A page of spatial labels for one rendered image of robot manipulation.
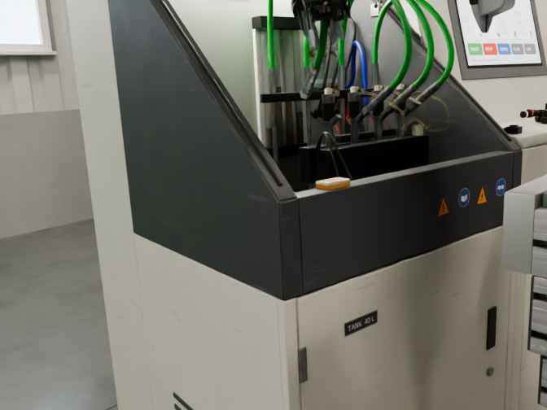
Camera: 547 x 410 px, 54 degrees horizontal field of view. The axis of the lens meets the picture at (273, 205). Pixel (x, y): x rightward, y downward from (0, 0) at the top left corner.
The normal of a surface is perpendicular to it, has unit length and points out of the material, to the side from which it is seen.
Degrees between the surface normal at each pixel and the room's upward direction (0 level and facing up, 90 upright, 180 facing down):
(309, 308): 90
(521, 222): 90
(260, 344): 90
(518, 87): 76
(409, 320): 90
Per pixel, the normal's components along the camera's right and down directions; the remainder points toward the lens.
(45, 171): 0.71, 0.12
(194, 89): -0.79, 0.17
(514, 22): 0.58, -0.09
